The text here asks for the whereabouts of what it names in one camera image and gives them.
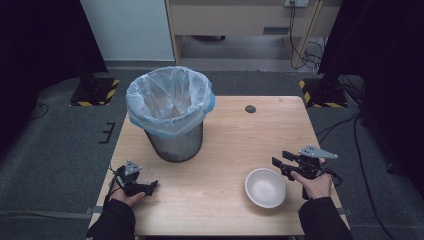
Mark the person's left hand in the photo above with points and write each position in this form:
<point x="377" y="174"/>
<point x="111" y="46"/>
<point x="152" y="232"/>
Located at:
<point x="128" y="199"/>

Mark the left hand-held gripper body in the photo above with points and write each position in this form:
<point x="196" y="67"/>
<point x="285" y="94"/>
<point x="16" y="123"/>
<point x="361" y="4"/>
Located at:
<point x="131" y="181"/>

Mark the metal trash can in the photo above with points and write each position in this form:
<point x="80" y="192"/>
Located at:
<point x="178" y="146"/>

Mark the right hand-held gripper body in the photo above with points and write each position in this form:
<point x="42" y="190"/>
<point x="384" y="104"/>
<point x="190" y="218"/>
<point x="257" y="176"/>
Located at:
<point x="310" y="165"/>

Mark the black curtain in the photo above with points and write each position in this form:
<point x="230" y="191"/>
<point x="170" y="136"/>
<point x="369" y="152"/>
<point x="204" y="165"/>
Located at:
<point x="383" y="50"/>
<point x="40" y="50"/>

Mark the hazard-striped stand base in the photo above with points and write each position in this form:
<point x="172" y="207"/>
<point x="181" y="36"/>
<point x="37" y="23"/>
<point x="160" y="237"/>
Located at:
<point x="325" y="96"/>
<point x="95" y="93"/>

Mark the person's right hand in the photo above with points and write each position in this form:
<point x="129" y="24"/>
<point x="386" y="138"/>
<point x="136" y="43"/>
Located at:
<point x="316" y="186"/>

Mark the white bowl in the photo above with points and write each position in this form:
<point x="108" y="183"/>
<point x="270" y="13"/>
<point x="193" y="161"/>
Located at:
<point x="265" y="188"/>

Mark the dark round table grommet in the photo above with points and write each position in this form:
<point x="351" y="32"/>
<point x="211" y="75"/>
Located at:
<point x="250" y="109"/>

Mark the translucent plastic bin liner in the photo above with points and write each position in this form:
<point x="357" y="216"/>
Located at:
<point x="166" y="96"/>

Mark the white power strip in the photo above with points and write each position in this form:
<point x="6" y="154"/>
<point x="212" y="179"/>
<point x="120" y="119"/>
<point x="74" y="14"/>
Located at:
<point x="296" y="2"/>

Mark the light wooden desk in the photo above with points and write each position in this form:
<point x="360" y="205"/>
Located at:
<point x="233" y="20"/>

